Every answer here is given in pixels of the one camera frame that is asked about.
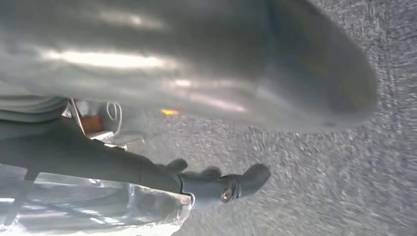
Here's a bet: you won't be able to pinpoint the stainless steel workbench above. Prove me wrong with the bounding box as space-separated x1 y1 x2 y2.
61 98 145 151

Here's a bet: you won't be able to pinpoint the cardboard box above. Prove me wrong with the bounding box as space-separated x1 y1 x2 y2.
80 115 104 135

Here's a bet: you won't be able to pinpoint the white power cable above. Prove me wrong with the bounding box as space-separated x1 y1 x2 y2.
105 101 123 132

